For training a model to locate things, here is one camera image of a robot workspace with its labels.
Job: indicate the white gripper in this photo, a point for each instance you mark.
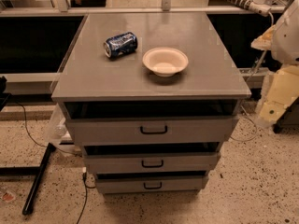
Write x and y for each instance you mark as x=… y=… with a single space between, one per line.
x=287 y=37

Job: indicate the grey bottom drawer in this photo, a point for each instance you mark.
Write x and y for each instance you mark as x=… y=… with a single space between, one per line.
x=151 y=182

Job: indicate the grey drawer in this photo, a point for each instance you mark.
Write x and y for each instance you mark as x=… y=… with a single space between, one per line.
x=125 y=159
x=151 y=182
x=150 y=122

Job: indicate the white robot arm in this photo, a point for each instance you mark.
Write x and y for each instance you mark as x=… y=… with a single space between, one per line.
x=282 y=39

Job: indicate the grey top drawer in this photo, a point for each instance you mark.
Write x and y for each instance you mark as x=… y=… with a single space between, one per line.
x=150 y=122

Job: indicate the grey drawer cabinet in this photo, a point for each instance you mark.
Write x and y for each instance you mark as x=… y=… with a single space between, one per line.
x=90 y=76

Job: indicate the grey middle drawer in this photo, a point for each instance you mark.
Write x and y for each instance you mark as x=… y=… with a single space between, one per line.
x=125 y=159

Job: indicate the white power strip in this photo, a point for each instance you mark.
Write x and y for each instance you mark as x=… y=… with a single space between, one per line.
x=257 y=6

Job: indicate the white paper bowl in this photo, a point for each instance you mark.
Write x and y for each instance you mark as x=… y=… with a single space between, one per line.
x=165 y=62

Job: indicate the blue soda can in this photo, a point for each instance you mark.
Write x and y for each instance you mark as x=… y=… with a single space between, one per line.
x=120 y=44

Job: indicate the clear plastic bag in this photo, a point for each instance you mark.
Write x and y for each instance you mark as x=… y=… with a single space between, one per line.
x=56 y=131

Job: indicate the black metal floor frame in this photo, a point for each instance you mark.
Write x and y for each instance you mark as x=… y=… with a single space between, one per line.
x=35 y=171

